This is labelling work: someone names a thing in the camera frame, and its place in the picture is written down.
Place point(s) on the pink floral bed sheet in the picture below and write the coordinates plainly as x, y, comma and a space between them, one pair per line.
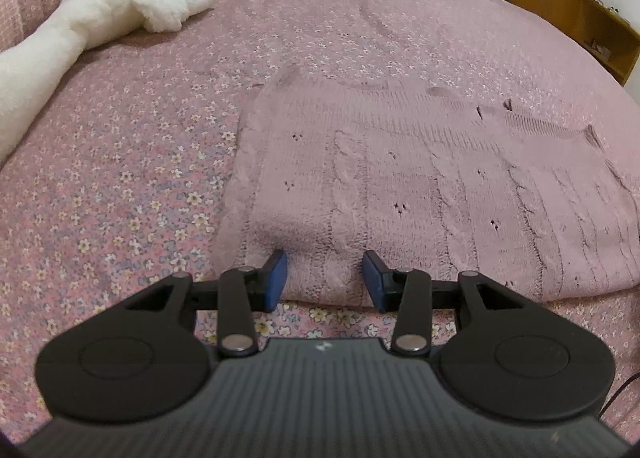
125, 178

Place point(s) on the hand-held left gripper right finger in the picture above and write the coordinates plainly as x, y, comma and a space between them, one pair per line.
374, 283

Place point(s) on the pink knitted sweater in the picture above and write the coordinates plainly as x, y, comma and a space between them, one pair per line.
400, 173

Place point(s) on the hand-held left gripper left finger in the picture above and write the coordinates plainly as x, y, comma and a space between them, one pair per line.
276, 283

